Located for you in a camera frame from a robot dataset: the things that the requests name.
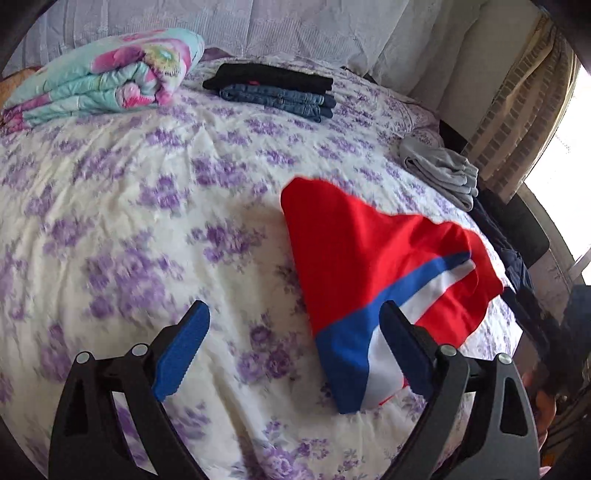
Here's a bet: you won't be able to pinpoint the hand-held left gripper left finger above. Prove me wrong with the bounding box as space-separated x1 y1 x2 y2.
48 300 212 480

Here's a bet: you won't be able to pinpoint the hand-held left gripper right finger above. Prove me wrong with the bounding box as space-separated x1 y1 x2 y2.
379 300 541 480

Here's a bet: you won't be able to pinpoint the red blue white jacket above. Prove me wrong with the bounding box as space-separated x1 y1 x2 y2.
280 176 505 415

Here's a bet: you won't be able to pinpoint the person's right hand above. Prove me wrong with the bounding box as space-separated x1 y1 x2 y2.
524 364 561 439

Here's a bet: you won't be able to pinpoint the dark navy cloth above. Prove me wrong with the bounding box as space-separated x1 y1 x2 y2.
471 194 555 365

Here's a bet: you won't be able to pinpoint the black chair back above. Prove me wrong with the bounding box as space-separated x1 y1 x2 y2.
485 185 550 266

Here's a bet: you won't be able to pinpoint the purple floral bedspread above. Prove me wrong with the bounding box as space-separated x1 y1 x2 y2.
0 53 527 480

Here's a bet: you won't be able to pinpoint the folded grey garment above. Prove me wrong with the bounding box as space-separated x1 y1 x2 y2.
398 136 480 212

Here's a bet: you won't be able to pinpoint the beige checked curtain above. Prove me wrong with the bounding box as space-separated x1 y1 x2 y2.
462 14 580 204

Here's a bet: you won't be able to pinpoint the folded blue jeans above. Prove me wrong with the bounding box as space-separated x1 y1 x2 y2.
219 84 337 123

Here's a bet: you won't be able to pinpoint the folded floral teal blanket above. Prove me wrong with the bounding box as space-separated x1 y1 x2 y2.
2 28 206 127

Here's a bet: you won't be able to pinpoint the folded black garment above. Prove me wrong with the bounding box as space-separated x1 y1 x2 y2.
202 63 334 93

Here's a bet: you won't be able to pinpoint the brown pillow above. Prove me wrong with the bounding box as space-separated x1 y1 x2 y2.
0 68 40 93

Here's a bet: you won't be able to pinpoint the white lace cover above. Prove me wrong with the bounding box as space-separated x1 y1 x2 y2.
9 0 490 93

